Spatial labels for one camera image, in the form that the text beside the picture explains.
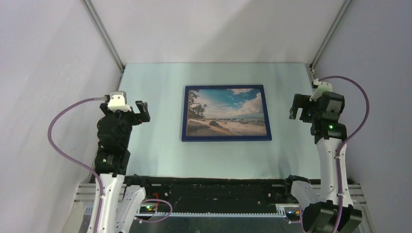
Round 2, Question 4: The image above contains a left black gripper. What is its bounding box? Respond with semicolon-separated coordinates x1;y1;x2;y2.
101;100;149;147

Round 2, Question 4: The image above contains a beach photo print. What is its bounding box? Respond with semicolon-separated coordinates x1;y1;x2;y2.
186;88;268;137

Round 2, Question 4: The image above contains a wooden picture frame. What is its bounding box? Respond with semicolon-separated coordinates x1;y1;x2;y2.
181;84;273;142

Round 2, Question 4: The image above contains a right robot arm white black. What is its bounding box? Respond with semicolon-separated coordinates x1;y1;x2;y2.
282;91;362;233

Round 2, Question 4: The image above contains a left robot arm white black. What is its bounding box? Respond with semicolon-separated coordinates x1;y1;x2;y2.
87;101;154;233

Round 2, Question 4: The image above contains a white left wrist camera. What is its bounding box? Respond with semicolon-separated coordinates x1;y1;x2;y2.
107;91;132;112

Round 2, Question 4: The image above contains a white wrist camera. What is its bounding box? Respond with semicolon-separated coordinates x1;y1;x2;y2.
309;79;332;102
107;91;132;112

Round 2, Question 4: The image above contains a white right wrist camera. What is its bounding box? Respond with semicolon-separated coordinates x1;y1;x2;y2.
309;79;332;102

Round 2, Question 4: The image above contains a right aluminium corner post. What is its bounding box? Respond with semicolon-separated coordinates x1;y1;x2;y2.
309;0;353;72

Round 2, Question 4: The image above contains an aluminium corner post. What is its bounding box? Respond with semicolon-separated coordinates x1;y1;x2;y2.
309;0;353;72
81;0;125;73

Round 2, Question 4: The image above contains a grey slotted cable duct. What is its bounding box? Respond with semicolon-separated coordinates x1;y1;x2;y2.
135;207;287;217

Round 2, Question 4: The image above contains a left aluminium corner post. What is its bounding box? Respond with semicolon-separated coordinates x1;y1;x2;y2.
81;0;125;73

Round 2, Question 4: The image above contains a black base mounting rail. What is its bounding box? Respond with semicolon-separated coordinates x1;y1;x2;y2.
141;183;291;204

